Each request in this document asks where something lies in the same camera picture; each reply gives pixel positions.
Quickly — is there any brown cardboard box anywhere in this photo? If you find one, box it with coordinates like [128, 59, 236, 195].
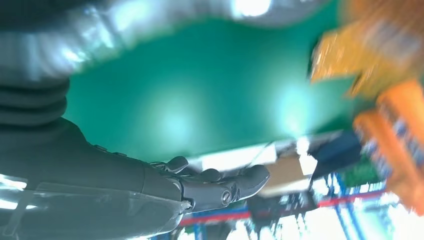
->
[257, 154, 313, 199]

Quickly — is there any blue metal rack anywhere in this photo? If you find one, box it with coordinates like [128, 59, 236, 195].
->
[149, 172, 390, 240]

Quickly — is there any green plastic crate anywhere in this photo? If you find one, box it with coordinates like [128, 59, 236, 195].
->
[341, 161, 382, 187]

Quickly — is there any yellow taped cardboard sheet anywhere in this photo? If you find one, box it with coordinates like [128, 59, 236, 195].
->
[309, 0, 424, 100]

